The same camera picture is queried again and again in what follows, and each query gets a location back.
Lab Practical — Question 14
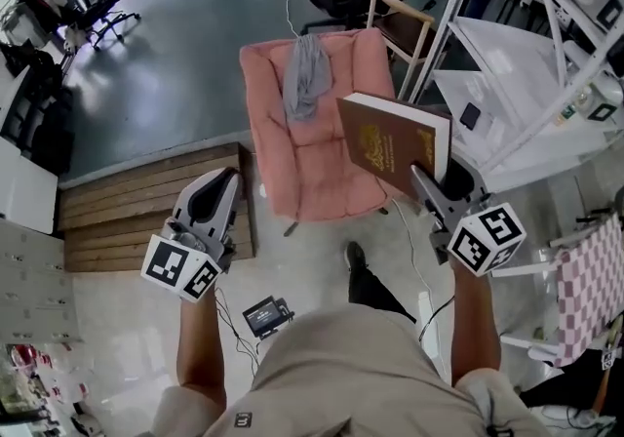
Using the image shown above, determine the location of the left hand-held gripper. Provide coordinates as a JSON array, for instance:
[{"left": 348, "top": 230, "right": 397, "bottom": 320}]
[{"left": 140, "top": 167, "right": 245, "bottom": 302}]

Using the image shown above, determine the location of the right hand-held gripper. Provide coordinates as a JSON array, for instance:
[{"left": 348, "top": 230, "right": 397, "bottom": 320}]
[{"left": 409, "top": 158, "right": 528, "bottom": 278}]

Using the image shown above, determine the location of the brown hardcover book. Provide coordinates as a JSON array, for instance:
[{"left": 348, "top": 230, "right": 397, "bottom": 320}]
[{"left": 335, "top": 92, "right": 453, "bottom": 200}]

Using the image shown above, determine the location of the pink cushioned armchair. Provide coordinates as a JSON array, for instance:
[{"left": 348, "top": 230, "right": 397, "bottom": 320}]
[{"left": 238, "top": 27, "right": 406, "bottom": 237}]

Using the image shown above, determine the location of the person's right forearm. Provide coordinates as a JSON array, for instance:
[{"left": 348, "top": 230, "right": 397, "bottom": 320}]
[{"left": 448, "top": 261, "right": 502, "bottom": 387}]

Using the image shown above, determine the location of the person's left forearm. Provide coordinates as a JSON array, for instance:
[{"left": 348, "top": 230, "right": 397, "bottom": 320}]
[{"left": 175, "top": 286, "right": 229, "bottom": 407}]

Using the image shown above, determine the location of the small black pad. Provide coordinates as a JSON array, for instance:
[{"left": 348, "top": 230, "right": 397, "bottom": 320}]
[{"left": 459, "top": 101, "right": 484, "bottom": 130}]

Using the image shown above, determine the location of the black screen device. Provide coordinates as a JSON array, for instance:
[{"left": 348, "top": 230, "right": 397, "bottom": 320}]
[{"left": 242, "top": 296, "right": 296, "bottom": 341}]

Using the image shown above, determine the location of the brown wooden plank platform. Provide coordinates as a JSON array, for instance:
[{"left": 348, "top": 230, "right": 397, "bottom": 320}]
[{"left": 57, "top": 141, "right": 258, "bottom": 274}]

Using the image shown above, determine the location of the person's dark shoe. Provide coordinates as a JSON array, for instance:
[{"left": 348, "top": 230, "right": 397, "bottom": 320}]
[{"left": 343, "top": 240, "right": 368, "bottom": 275}]

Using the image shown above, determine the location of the white metal shelf rack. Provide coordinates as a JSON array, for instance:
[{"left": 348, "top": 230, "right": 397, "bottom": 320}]
[{"left": 407, "top": 0, "right": 624, "bottom": 192}]

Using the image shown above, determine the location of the person's black trouser leg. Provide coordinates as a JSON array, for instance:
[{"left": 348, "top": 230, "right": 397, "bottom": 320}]
[{"left": 348, "top": 266, "right": 418, "bottom": 324}]

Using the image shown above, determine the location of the gray cloth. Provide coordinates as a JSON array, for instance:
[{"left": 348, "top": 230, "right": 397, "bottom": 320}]
[{"left": 282, "top": 33, "right": 332, "bottom": 123}]

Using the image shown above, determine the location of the pink checkered cloth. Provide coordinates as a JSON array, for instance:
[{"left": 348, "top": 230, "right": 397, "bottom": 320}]
[{"left": 555, "top": 213, "right": 624, "bottom": 368}]

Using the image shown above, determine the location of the person's beige shirt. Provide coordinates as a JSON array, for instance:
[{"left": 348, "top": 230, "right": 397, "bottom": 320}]
[{"left": 150, "top": 302, "right": 552, "bottom": 437}]

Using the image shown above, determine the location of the light wooden chair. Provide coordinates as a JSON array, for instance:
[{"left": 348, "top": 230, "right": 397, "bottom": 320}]
[{"left": 365, "top": 0, "right": 436, "bottom": 104}]

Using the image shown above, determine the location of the white box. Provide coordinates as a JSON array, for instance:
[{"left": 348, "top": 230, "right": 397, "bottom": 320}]
[{"left": 0, "top": 137, "right": 59, "bottom": 235}]

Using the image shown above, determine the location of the gray drawer cabinet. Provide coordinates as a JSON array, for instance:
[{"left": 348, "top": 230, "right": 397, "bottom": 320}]
[{"left": 0, "top": 218, "right": 82, "bottom": 343}]

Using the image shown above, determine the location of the black fabric heap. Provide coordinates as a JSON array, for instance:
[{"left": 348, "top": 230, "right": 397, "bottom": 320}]
[{"left": 0, "top": 42, "right": 74, "bottom": 178}]

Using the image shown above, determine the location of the pile of red white packets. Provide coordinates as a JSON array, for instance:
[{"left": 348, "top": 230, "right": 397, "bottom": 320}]
[{"left": 9, "top": 341, "right": 94, "bottom": 407}]

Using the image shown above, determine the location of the white cable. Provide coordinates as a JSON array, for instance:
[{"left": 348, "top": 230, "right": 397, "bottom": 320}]
[{"left": 389, "top": 198, "right": 435, "bottom": 299}]

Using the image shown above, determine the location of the black cable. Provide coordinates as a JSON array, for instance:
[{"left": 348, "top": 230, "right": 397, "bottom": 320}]
[
  {"left": 214, "top": 286, "right": 264, "bottom": 368},
  {"left": 417, "top": 295, "right": 457, "bottom": 343}
]

